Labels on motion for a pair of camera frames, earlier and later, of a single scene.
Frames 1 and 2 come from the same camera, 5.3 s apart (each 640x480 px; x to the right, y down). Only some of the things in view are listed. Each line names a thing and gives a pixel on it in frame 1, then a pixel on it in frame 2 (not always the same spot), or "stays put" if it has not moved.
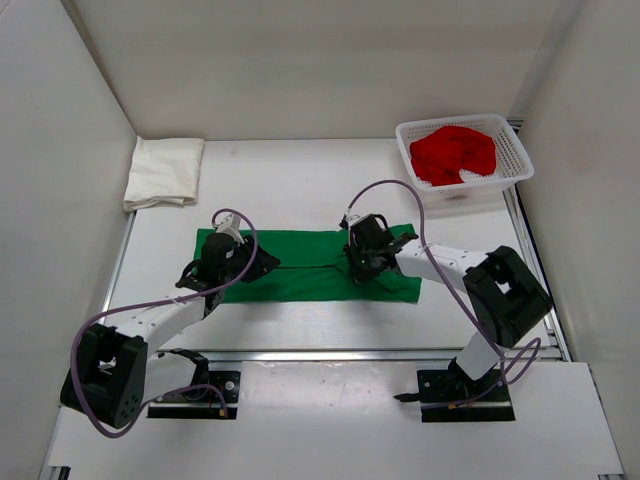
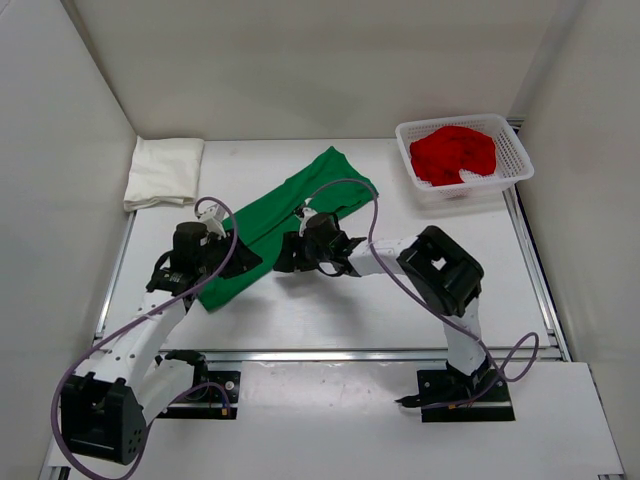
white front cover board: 339,420 stays put
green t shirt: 314,269 → 329,181
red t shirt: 440,154 stays put
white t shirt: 164,172 stays put
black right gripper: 358,276 → 290,262
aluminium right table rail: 531,262 stays put
